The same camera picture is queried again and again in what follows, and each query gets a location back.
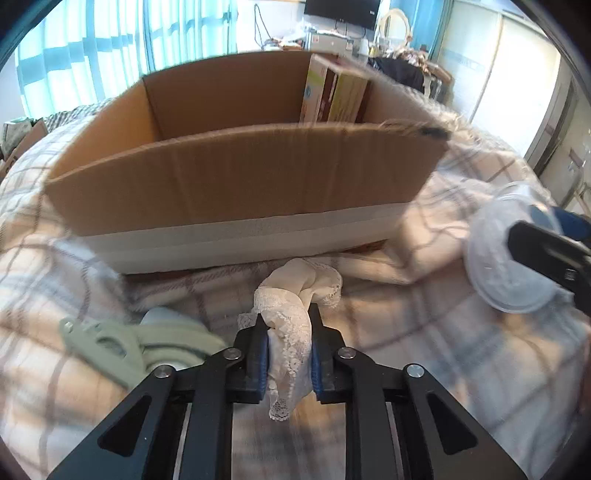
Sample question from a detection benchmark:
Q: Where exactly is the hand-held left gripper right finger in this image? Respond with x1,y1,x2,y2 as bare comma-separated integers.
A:
308,302,529,480

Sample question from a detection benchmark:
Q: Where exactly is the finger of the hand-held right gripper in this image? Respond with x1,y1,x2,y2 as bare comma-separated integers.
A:
507,220,591,317

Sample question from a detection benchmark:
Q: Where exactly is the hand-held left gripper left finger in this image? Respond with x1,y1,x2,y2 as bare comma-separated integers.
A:
46,313,270,480

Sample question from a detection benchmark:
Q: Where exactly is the clear plastic bowl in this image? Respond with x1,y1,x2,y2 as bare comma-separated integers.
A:
465,181,565,315

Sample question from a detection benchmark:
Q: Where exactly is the cream lace cloth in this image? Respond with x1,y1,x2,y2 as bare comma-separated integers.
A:
237,258,343,422

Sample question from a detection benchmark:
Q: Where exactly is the large cardboard box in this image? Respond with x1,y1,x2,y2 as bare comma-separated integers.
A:
44,50,451,275

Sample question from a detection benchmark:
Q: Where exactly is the plaid blanket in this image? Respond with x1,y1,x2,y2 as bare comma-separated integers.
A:
0,99,591,480

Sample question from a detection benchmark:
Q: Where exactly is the green plastic tool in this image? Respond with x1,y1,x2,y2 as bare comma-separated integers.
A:
59,306,227,388

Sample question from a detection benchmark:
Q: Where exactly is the white wardrobe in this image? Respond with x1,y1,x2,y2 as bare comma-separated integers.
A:
436,0,578,160

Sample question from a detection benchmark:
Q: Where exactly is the dark clothing pile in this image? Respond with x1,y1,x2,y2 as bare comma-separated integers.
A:
369,48,451,100

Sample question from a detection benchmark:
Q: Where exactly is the yellow book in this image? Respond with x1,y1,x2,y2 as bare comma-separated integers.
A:
329,69,371,123

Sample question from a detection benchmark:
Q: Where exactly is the white round mirror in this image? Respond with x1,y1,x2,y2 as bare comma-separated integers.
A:
375,8,413,51

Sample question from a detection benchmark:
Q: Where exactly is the colourful book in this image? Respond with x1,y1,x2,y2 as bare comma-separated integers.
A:
299,54,340,124

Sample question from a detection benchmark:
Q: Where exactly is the cluttered desk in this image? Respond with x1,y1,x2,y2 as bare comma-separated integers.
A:
261,16,370,65

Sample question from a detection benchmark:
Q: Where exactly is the black monitor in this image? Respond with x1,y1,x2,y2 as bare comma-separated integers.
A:
303,0,381,31

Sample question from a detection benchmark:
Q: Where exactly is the small cardboard box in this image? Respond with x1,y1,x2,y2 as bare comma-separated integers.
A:
0,117,49,178

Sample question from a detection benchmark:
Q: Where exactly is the blue striped curtain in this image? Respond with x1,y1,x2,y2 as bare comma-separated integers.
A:
15,0,240,121

